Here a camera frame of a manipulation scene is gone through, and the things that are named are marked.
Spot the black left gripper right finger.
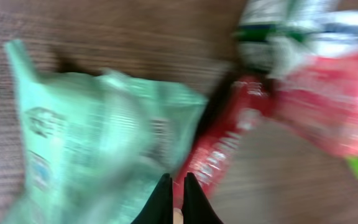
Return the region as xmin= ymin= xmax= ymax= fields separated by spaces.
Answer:
xmin=181 ymin=172 xmax=223 ymax=224

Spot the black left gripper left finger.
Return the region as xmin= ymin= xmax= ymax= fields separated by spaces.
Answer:
xmin=131 ymin=174 xmax=173 ymax=224

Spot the red Nescafe coffee stick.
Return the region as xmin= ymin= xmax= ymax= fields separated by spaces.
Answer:
xmin=173 ymin=76 xmax=273 ymax=201

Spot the teal tissue pack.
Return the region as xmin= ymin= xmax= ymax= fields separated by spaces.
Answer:
xmin=4 ymin=40 xmax=207 ymax=224

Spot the orange Kleenex tissue pack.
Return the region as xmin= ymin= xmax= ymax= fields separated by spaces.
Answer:
xmin=275 ymin=48 xmax=358 ymax=157

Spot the green white small box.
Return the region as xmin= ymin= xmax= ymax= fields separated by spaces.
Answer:
xmin=233 ymin=0 xmax=358 ymax=78

